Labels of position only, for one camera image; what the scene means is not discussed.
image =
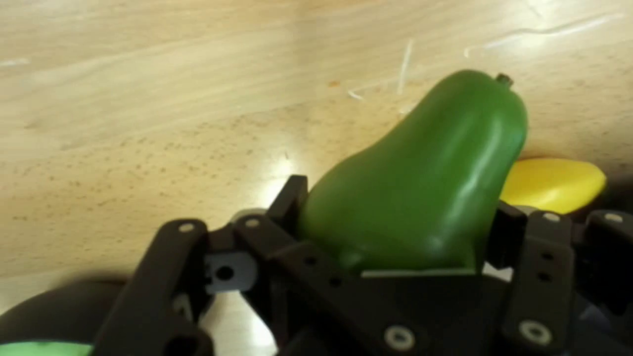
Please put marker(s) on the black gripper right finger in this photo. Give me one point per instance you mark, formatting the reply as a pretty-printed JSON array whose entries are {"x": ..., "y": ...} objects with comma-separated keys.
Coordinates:
[{"x": 544, "y": 289}]

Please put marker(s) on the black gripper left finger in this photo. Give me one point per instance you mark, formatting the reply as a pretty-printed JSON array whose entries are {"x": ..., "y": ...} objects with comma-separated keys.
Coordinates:
[{"x": 150, "y": 297}]

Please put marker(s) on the yellow toy banana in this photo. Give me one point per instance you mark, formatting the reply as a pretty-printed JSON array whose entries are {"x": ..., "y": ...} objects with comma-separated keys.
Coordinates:
[{"x": 554, "y": 184}]

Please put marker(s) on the green toy pear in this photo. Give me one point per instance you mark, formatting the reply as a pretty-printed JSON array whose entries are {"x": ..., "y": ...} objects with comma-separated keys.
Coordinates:
[{"x": 421, "y": 184}]

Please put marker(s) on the large black bowl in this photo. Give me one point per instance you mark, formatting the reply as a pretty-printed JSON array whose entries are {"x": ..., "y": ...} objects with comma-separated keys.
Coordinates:
[{"x": 39, "y": 309}]

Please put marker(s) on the light green toy apple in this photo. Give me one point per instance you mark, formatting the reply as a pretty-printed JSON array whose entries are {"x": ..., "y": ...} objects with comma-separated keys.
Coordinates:
[{"x": 39, "y": 350}]

